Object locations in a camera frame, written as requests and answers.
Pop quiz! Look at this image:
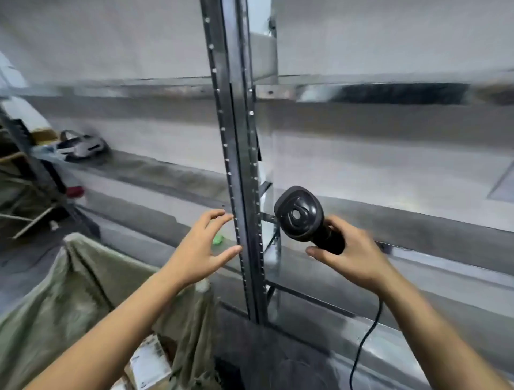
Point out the person's left hand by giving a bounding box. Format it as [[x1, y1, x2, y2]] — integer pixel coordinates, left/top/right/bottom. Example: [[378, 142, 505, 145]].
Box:
[[167, 208, 243, 288]]

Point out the person's right hand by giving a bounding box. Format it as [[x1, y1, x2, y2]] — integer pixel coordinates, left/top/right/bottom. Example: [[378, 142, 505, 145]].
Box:
[[306, 215, 396, 296]]

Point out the black barcode scanner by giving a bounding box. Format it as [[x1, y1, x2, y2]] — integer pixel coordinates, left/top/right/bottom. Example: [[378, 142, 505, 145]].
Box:
[[274, 185, 346, 256]]

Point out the honeycomb print cardboard box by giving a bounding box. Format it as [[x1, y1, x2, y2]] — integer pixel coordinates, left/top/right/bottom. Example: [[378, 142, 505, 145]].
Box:
[[124, 335, 173, 390]]

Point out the brown cardboard box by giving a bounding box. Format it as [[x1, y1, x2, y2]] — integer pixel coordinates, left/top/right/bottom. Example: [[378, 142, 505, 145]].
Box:
[[30, 127, 59, 145]]

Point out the person's right forearm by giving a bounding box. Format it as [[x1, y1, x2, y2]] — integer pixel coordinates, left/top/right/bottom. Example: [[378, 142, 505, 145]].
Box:
[[377, 277, 514, 390]]

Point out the person's left forearm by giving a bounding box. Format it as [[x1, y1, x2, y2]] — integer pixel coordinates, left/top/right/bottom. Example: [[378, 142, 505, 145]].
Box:
[[24, 269, 190, 390]]

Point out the metal shelving rack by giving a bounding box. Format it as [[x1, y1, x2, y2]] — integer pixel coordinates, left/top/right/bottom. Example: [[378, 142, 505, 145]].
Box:
[[0, 0, 514, 390]]

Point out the white VR headset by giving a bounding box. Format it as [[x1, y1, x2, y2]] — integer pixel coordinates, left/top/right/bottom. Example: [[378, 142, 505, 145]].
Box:
[[56, 129, 109, 161]]

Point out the black scanner cable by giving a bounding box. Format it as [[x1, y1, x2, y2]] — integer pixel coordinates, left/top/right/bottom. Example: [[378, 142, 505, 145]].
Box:
[[349, 297, 384, 390]]

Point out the white metal folding frame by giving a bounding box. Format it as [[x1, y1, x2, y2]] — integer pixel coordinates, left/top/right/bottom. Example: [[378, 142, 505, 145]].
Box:
[[0, 202, 57, 240]]

